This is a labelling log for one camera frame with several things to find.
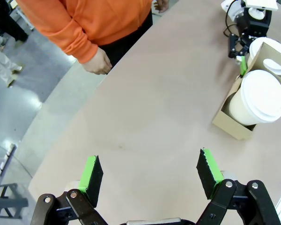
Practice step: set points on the grey floor bracket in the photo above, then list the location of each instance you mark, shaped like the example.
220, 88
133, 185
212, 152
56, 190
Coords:
5, 160

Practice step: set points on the bystander in beige trousers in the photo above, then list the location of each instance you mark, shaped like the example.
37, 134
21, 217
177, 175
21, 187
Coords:
1, 63

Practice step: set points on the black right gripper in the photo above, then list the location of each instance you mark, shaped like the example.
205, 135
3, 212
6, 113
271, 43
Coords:
255, 27

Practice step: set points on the person's left hand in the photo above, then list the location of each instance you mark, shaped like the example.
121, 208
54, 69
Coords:
162, 5

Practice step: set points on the bystander in black clothes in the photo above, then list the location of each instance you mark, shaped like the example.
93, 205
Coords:
7, 21

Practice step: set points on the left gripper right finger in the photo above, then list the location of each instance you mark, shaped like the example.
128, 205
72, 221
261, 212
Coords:
208, 173

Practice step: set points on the person's black trousers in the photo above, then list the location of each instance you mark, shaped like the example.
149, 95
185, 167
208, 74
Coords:
121, 50

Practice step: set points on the person's right hand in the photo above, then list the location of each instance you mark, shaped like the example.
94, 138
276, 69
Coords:
97, 63

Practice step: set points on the person's right forearm orange sleeve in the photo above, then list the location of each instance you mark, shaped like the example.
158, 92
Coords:
80, 44

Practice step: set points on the white plastic cup lid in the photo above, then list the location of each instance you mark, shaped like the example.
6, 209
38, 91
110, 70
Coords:
262, 93

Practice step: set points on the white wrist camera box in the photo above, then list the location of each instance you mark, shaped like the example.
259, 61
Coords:
260, 4

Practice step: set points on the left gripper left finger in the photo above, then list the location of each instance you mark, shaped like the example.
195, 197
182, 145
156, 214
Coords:
91, 182

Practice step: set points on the orange sweatshirt torso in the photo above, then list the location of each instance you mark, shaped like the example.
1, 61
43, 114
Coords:
112, 18

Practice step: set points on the brown cardboard cup carrier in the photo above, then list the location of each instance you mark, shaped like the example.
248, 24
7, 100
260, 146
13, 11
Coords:
231, 126

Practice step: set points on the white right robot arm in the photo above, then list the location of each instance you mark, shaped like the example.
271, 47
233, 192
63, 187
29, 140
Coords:
237, 10

